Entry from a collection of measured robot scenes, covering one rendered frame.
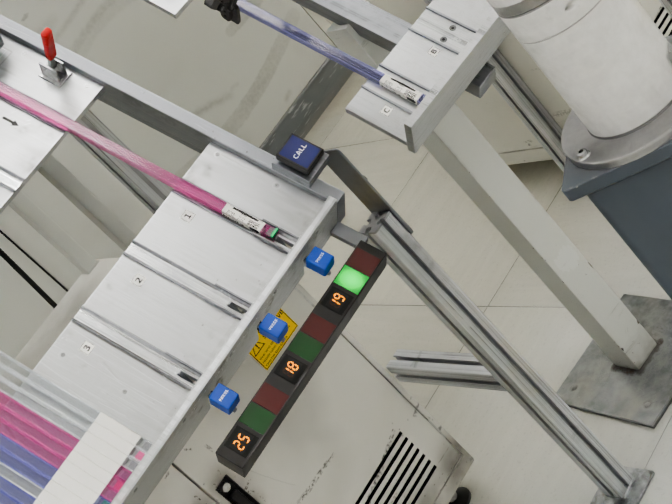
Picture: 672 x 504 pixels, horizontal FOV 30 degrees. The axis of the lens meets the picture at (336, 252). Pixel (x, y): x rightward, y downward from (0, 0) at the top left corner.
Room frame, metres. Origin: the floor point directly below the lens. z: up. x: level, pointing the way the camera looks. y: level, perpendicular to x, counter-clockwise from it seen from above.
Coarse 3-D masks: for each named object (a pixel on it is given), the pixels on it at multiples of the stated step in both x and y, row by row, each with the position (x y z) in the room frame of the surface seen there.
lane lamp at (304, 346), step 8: (296, 336) 1.41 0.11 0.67; (304, 336) 1.41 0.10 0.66; (296, 344) 1.40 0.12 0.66; (304, 344) 1.40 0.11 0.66; (312, 344) 1.40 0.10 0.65; (320, 344) 1.39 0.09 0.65; (296, 352) 1.39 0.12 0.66; (304, 352) 1.39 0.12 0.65; (312, 352) 1.39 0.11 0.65; (312, 360) 1.38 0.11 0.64
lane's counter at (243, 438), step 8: (232, 432) 1.35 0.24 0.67; (240, 432) 1.34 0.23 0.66; (248, 432) 1.34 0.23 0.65; (232, 440) 1.34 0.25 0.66; (240, 440) 1.34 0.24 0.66; (248, 440) 1.33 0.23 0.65; (256, 440) 1.33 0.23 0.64; (232, 448) 1.33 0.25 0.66; (240, 448) 1.33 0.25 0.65; (248, 448) 1.33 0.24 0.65
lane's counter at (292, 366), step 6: (282, 360) 1.39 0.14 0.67; (288, 360) 1.39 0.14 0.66; (294, 360) 1.39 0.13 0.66; (282, 366) 1.39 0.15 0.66; (288, 366) 1.38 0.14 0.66; (294, 366) 1.38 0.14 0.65; (300, 366) 1.38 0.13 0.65; (306, 366) 1.38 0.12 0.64; (276, 372) 1.38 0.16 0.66; (282, 372) 1.38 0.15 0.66; (288, 372) 1.38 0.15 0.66; (294, 372) 1.38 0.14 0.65; (300, 372) 1.37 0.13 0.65; (288, 378) 1.37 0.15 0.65; (294, 378) 1.37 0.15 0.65; (294, 384) 1.37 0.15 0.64
